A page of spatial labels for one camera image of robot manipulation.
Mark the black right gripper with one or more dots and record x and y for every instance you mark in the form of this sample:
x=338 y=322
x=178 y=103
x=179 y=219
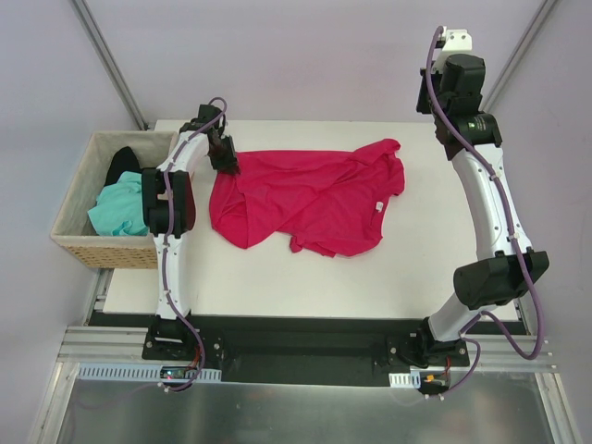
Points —
x=426 y=91

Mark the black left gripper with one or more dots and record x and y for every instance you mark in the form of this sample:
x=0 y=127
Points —
x=223 y=151

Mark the pink t shirt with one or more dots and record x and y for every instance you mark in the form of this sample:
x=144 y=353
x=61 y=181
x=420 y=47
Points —
x=329 y=202

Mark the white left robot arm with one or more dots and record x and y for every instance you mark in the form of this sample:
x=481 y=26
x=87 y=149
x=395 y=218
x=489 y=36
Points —
x=168 y=204

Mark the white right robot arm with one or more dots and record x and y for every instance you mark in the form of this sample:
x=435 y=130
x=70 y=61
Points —
x=506 y=261

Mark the black t shirt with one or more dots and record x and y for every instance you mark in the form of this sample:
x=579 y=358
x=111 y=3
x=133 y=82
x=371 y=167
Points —
x=124 y=160

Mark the teal t shirt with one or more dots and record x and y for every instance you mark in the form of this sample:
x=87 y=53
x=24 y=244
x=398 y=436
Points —
x=118 y=208

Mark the wicker laundry basket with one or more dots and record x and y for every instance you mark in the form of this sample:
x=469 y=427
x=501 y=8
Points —
x=73 y=230

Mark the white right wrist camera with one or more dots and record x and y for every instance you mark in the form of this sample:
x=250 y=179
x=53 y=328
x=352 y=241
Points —
x=454 y=41

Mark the right aluminium frame post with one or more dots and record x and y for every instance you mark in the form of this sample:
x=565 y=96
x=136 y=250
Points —
x=534 y=27

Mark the aluminium frame post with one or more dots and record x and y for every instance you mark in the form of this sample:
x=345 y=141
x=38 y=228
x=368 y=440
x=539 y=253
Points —
x=101 y=47
x=534 y=27

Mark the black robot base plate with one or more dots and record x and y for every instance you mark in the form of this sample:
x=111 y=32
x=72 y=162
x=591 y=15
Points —
x=301 y=351

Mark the left aluminium frame post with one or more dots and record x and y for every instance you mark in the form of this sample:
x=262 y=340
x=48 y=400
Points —
x=101 y=47

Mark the left white cable duct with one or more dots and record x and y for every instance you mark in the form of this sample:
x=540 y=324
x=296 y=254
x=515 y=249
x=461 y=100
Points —
x=146 y=373

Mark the white cable duct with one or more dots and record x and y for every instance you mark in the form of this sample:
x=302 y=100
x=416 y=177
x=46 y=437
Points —
x=411 y=380
x=146 y=373

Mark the right white cable duct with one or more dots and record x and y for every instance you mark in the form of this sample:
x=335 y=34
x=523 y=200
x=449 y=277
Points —
x=411 y=380

